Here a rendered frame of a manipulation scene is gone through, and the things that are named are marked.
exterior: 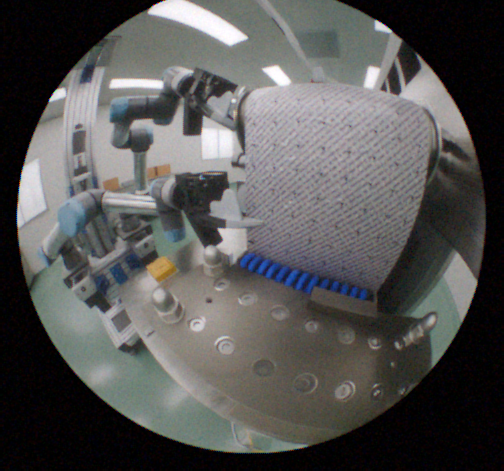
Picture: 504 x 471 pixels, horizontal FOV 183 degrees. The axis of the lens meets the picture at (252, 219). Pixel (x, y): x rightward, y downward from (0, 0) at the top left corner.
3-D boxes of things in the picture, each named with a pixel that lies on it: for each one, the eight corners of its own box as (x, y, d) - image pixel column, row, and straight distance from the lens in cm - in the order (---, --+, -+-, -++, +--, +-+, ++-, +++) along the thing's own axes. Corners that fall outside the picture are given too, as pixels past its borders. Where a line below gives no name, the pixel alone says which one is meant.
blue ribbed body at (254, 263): (249, 262, 27) (249, 247, 25) (363, 300, 27) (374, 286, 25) (238, 273, 25) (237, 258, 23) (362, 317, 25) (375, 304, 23)
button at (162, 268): (166, 261, 50) (163, 255, 49) (177, 271, 45) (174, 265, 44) (148, 272, 49) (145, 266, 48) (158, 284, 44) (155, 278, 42)
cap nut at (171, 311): (174, 296, 22) (162, 274, 19) (191, 312, 20) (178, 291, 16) (154, 311, 22) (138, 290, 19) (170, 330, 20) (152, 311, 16)
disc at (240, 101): (275, 162, 34) (276, 100, 36) (277, 162, 33) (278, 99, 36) (233, 166, 21) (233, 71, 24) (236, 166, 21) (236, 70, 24)
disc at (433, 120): (392, 184, 33) (396, 111, 36) (394, 184, 34) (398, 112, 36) (430, 206, 20) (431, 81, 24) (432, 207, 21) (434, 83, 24)
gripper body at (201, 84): (215, 74, 30) (187, 64, 40) (194, 113, 31) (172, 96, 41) (241, 86, 35) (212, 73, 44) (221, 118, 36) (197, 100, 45)
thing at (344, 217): (248, 254, 28) (247, 146, 21) (373, 294, 27) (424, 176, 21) (246, 255, 27) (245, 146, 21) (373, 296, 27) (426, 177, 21)
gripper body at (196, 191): (199, 178, 23) (165, 176, 33) (205, 228, 25) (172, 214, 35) (231, 171, 28) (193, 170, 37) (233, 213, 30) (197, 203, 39)
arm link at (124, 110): (107, 134, 94) (113, 86, 49) (126, 130, 95) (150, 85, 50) (108, 155, 91) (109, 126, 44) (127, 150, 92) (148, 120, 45)
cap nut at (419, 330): (407, 322, 27) (427, 302, 25) (421, 323, 30) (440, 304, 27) (408, 344, 26) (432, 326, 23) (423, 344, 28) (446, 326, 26)
